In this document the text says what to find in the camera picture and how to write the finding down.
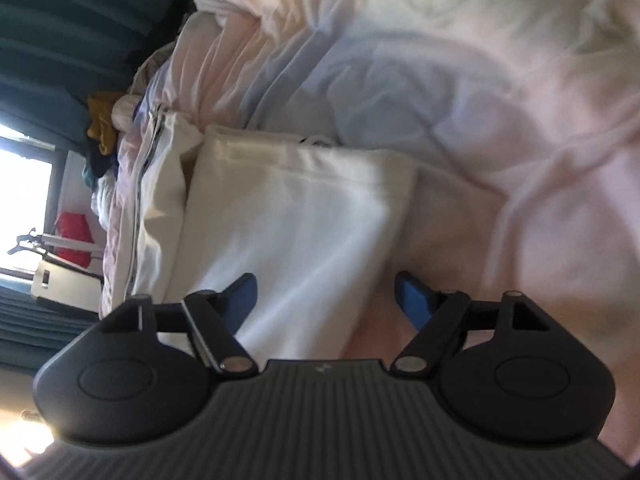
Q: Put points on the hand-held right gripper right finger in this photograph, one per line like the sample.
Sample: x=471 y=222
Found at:
x=412 y=300

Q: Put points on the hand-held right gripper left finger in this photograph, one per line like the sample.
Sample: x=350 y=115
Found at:
x=244 y=300

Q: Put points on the cream sweatpants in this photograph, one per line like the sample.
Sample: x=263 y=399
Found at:
x=300 y=220

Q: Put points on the white slim appliance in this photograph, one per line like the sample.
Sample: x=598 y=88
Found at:
x=65 y=285

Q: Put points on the red garment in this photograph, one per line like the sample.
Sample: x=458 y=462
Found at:
x=72 y=237

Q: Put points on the metal folding rack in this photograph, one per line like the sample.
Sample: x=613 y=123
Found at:
x=55 y=242

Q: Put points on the dark navy garment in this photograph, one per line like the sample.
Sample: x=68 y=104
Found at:
x=97 y=165

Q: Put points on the pastel tie-dye duvet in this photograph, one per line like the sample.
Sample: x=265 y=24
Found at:
x=475 y=110

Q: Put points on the blue curtain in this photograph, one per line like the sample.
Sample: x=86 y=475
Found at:
x=30 y=330
x=60 y=35

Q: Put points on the white garment purple print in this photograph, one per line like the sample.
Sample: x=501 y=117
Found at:
x=125 y=110

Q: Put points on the mustard yellow garment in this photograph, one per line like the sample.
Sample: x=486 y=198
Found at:
x=102 y=120

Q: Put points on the dark-framed window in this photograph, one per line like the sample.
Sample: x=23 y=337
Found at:
x=20 y=200

